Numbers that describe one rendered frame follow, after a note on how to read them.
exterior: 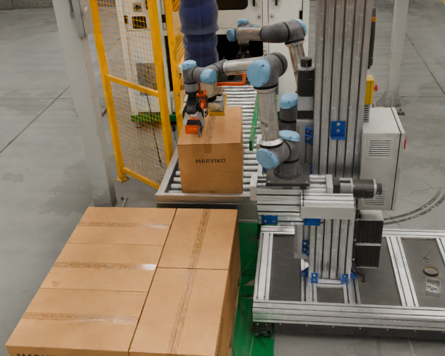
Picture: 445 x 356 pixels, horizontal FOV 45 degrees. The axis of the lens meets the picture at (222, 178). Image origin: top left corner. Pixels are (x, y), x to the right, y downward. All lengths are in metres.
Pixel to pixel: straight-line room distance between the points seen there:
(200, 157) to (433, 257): 1.62
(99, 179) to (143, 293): 1.77
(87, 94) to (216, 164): 1.24
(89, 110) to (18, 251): 1.20
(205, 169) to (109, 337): 1.30
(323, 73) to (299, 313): 1.35
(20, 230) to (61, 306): 1.79
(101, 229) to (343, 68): 1.73
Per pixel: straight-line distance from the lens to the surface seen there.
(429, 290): 3.45
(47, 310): 2.92
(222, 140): 3.39
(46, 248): 4.33
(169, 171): 3.81
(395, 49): 6.08
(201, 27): 3.25
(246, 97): 5.13
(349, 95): 2.80
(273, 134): 2.55
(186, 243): 3.16
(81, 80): 4.12
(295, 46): 3.21
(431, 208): 4.60
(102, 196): 4.53
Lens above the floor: 2.42
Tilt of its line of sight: 30 degrees down
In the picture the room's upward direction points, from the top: 4 degrees counter-clockwise
